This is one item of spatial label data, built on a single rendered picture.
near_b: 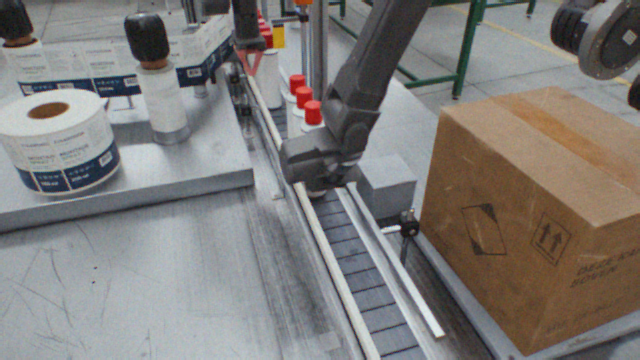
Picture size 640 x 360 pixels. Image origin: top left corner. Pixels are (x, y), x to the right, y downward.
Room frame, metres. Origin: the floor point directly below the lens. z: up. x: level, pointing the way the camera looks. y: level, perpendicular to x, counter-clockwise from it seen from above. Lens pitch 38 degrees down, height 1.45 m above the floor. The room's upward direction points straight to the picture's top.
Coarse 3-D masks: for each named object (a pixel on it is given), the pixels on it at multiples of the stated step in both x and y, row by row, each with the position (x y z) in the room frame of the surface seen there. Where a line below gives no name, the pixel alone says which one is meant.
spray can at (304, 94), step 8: (304, 88) 0.77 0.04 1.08; (296, 96) 0.75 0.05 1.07; (304, 96) 0.74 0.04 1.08; (312, 96) 0.76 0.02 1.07; (296, 104) 0.76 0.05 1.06; (304, 104) 0.74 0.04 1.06; (296, 112) 0.75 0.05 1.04; (304, 112) 0.74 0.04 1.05; (296, 120) 0.74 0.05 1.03; (296, 128) 0.74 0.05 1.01; (296, 136) 0.74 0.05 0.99
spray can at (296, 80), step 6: (294, 78) 0.81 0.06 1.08; (300, 78) 0.81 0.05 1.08; (294, 84) 0.80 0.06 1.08; (300, 84) 0.81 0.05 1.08; (294, 90) 0.80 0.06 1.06; (288, 96) 0.81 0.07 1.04; (294, 96) 0.81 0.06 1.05; (288, 102) 0.80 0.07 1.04; (294, 102) 0.80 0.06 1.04; (288, 108) 0.80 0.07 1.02; (288, 114) 0.81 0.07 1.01; (288, 120) 0.81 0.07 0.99; (288, 126) 0.81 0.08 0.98; (288, 132) 0.81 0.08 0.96; (288, 138) 0.82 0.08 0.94
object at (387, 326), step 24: (264, 120) 1.04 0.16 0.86; (336, 192) 0.70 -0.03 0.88; (336, 216) 0.62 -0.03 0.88; (336, 240) 0.55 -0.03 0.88; (360, 240) 0.55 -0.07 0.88; (360, 264) 0.50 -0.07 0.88; (336, 288) 0.44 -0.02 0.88; (360, 288) 0.44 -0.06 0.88; (384, 288) 0.44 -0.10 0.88; (360, 312) 0.40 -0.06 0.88; (384, 312) 0.40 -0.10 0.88; (384, 336) 0.36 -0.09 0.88; (408, 336) 0.36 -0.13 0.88
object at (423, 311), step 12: (288, 84) 1.05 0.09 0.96; (348, 192) 0.60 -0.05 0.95; (360, 204) 0.56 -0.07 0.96; (372, 216) 0.53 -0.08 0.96; (372, 228) 0.50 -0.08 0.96; (384, 240) 0.47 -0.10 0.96; (384, 252) 0.45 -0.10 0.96; (396, 264) 0.42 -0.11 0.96; (396, 276) 0.41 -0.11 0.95; (408, 276) 0.40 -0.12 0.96; (408, 288) 0.38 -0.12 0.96; (420, 300) 0.36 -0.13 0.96; (420, 312) 0.34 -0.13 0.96; (432, 324) 0.32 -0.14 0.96; (432, 336) 0.31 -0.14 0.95
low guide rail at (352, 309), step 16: (256, 96) 1.09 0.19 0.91; (272, 128) 0.90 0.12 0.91; (304, 192) 0.65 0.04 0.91; (304, 208) 0.62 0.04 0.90; (320, 240) 0.52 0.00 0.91; (336, 272) 0.45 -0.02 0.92; (352, 304) 0.39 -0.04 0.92; (352, 320) 0.37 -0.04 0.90; (368, 336) 0.33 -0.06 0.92; (368, 352) 0.31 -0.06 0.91
